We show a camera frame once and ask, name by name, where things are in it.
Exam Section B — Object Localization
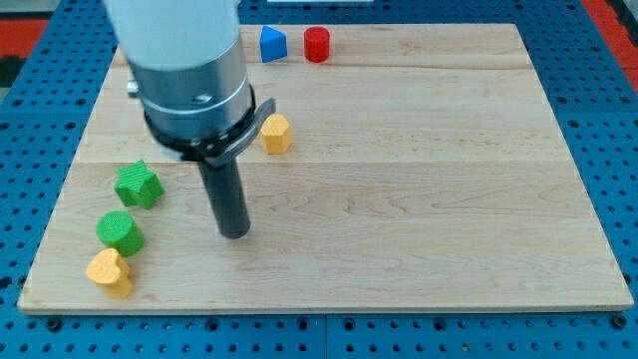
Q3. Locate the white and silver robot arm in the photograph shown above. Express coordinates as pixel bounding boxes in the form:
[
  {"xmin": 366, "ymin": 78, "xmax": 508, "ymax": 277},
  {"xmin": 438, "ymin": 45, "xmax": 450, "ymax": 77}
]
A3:
[{"xmin": 104, "ymin": 0, "xmax": 276, "ymax": 168}]

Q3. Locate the yellow heart block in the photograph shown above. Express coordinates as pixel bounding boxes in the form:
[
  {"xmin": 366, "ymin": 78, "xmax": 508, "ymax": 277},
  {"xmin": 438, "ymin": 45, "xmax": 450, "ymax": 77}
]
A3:
[{"xmin": 85, "ymin": 248, "xmax": 133, "ymax": 298}]

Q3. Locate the yellow hexagon block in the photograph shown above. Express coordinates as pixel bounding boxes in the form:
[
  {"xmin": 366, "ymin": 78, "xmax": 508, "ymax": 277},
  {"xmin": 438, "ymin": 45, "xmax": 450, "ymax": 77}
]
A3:
[{"xmin": 259, "ymin": 114, "xmax": 292, "ymax": 155}]

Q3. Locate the light wooden board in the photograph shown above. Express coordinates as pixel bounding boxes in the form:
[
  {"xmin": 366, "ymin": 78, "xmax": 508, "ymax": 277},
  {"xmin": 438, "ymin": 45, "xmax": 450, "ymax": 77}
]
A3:
[{"xmin": 18, "ymin": 24, "xmax": 634, "ymax": 315}]

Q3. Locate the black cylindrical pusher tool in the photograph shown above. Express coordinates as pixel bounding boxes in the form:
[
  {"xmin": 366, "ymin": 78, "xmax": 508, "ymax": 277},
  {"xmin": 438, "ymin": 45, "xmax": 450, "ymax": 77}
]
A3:
[{"xmin": 198, "ymin": 160, "xmax": 250, "ymax": 239}]

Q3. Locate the red cylinder block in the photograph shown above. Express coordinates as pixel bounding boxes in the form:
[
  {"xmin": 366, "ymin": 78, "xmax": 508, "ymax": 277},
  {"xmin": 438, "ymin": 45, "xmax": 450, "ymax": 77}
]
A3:
[{"xmin": 304, "ymin": 26, "xmax": 330, "ymax": 63}]

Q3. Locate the blue triangle block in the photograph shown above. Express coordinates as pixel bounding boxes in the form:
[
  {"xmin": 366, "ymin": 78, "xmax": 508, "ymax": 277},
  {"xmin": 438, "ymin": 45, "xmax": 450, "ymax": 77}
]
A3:
[{"xmin": 259, "ymin": 26, "xmax": 288, "ymax": 63}]

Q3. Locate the green star block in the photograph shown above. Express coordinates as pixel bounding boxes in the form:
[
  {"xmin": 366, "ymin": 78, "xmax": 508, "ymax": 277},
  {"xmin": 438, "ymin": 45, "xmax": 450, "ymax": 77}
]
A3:
[{"xmin": 114, "ymin": 160, "xmax": 164, "ymax": 209}]

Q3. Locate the green cylinder block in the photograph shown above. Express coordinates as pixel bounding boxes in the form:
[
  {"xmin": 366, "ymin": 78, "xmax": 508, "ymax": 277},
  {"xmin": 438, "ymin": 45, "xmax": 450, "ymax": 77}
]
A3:
[{"xmin": 96, "ymin": 210, "xmax": 145, "ymax": 257}]

